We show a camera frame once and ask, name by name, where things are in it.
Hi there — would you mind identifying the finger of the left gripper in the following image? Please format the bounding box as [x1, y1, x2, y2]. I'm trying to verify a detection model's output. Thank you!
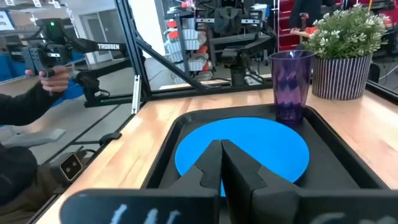
[228, 14, 244, 35]
[214, 14, 229, 35]

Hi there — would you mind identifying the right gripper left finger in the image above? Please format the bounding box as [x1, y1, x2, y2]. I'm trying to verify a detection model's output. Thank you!
[58, 139, 223, 224]

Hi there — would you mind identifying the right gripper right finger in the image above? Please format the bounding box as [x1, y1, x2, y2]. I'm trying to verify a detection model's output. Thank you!
[220, 139, 398, 224]

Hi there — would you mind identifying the blue round plate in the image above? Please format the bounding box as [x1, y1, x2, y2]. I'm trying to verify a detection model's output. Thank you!
[174, 116, 311, 197]

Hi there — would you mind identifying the purple translucent cup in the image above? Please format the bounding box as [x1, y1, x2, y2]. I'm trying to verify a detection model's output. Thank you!
[269, 49, 317, 124]

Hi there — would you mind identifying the person's forearm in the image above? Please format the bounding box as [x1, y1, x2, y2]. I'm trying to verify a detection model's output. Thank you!
[0, 81, 65, 127]

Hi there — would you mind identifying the black plastic tray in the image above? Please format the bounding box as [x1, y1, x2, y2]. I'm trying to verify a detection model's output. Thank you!
[140, 103, 391, 191]

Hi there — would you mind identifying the shelf with storage bins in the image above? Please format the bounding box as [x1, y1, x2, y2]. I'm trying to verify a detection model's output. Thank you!
[163, 0, 218, 85]

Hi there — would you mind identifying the red tool cabinet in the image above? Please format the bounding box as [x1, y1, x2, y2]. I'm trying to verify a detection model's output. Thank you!
[275, 0, 312, 52]

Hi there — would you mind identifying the person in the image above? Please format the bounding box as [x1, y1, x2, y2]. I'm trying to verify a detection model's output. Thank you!
[0, 144, 62, 218]
[289, 0, 338, 29]

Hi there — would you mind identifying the potted plant striped pot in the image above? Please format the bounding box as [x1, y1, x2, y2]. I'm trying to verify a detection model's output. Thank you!
[303, 3, 389, 101]

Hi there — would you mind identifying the black device white face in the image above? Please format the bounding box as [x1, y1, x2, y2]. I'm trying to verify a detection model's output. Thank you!
[49, 148, 98, 187]

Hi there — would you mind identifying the person's hand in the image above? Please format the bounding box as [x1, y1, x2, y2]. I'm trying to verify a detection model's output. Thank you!
[24, 65, 71, 94]

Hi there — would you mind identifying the blue panel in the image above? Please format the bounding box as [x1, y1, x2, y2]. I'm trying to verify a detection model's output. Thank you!
[0, 52, 85, 106]

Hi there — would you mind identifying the black aluminium frame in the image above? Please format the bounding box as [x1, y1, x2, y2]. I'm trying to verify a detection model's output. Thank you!
[83, 0, 398, 110]

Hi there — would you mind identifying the silver bracket plate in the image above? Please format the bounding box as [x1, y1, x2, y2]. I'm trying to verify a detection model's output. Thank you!
[131, 74, 141, 115]

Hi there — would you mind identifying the black frame foot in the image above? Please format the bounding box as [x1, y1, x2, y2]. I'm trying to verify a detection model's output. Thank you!
[98, 131, 123, 146]

